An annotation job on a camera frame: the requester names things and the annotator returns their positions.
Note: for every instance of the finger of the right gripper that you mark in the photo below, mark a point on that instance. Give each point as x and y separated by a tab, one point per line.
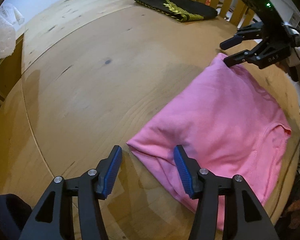
250	32
262	55

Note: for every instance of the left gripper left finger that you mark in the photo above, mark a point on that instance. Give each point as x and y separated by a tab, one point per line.
52	217

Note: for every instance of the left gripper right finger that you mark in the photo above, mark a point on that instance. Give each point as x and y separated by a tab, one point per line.
244	215

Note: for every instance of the pink t-shirt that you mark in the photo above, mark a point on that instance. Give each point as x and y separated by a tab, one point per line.
227	122

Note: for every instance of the dark navy garment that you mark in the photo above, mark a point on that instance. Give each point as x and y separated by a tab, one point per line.
14	213

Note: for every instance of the folded black sport shirt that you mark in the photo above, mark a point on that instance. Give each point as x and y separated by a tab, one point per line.
181	10

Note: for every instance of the wooden low table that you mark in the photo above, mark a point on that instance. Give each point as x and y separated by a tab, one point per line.
10	70

